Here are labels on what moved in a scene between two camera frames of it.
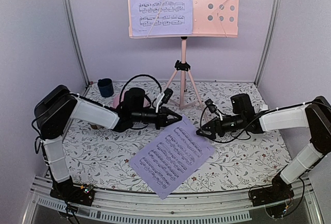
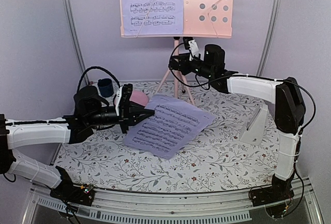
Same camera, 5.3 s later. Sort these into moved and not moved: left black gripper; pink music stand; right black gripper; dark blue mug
Moved: pink music stand; right black gripper; left black gripper
Not moved: dark blue mug
